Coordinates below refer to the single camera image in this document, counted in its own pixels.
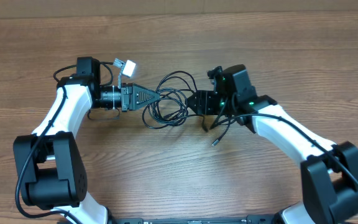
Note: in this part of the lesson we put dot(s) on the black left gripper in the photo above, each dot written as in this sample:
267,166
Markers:
130,101

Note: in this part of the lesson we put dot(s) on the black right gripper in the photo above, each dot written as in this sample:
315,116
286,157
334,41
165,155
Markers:
203,102

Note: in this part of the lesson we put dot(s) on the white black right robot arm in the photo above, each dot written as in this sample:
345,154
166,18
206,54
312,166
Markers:
329,171

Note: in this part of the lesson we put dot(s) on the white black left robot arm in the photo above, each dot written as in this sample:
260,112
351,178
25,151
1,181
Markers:
51,174

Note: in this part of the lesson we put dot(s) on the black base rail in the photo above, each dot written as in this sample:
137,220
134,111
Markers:
249,219

